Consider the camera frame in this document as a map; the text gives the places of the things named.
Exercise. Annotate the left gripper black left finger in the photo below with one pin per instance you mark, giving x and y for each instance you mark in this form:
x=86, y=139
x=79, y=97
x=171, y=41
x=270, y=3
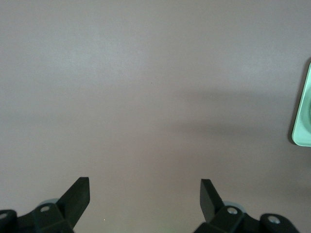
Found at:
x=60, y=216

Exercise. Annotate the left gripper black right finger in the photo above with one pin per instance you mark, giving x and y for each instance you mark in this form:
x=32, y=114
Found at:
x=218, y=218

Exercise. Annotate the light green rectangular tray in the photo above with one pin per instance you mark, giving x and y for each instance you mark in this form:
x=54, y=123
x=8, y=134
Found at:
x=303, y=131

